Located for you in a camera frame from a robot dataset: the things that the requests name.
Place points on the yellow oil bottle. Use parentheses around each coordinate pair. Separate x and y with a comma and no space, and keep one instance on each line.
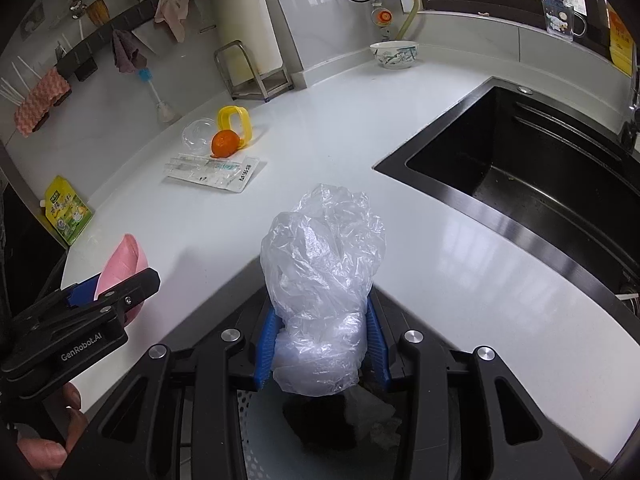
(620,40)

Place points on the person's left hand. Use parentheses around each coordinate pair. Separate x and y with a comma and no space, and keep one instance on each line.
(75,420)

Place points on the clear plastic bag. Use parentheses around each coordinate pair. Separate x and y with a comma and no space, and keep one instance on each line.
(320,270)

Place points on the metal board rack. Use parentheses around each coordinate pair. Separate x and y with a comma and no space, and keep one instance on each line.
(270,87)

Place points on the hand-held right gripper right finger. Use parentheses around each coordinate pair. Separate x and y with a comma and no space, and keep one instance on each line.
(377,350)

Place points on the black wall rail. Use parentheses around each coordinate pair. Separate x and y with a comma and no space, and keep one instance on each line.
(135,15)

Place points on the black stove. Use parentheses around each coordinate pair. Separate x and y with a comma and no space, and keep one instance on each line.
(25,260)

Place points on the black kitchen sink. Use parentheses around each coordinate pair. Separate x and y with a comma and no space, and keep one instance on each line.
(525,185)

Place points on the orange tangerine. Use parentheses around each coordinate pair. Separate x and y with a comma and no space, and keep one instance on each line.
(225,143)

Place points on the white patterned bowl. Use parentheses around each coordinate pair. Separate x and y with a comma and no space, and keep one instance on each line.
(395,60)

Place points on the pale pink rag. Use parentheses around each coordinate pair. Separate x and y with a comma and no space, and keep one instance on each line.
(172,10)

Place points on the orange white gas valve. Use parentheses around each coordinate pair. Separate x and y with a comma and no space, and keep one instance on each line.
(384,17)

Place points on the white cutting board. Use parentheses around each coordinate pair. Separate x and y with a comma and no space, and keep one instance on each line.
(245,5)

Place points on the grey perforated waste basket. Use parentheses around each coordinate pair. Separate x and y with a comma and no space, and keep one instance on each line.
(265,440)

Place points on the white bottle brush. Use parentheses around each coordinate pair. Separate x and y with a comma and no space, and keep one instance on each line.
(165,110)

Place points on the purple brown rag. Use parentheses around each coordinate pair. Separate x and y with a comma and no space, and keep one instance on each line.
(125,50)

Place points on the yellow green pouch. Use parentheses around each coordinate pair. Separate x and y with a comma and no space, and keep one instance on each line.
(67,210)

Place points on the pink bowl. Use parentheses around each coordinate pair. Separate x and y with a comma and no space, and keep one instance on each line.
(122,260)

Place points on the clear package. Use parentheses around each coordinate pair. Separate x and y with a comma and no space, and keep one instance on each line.
(220,175)

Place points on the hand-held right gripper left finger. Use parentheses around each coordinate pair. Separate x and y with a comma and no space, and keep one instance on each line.
(265,355)

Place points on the clear cartoon mug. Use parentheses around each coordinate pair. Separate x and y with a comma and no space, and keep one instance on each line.
(560,17)

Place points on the pink zigzag dish cloth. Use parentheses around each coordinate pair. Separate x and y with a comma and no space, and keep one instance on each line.
(42,100)

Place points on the bundle of white sticks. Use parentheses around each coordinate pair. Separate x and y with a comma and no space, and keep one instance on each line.
(15,89)

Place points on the chrome faucet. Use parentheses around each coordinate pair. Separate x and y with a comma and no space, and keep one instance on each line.
(631,130)

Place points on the clear plastic dome lid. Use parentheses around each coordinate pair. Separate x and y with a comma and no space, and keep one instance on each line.
(197,137)

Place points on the amber cup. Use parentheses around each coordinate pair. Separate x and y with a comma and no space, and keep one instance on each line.
(96,11)

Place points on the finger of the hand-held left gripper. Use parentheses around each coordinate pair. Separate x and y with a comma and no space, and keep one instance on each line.
(130,290)
(82,292)

